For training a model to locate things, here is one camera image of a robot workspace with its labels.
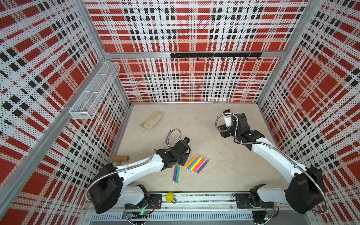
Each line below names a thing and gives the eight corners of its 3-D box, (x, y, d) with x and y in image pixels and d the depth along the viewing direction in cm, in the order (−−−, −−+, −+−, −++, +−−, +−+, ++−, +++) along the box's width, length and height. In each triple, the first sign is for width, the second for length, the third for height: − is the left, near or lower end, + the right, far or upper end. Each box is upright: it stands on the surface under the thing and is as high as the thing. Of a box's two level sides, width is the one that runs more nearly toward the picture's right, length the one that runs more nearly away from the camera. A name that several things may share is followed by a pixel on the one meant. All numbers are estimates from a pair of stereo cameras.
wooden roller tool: (110, 165, 90) (108, 163, 87) (113, 157, 93) (111, 155, 91) (128, 165, 90) (126, 163, 87) (130, 157, 93) (128, 155, 91)
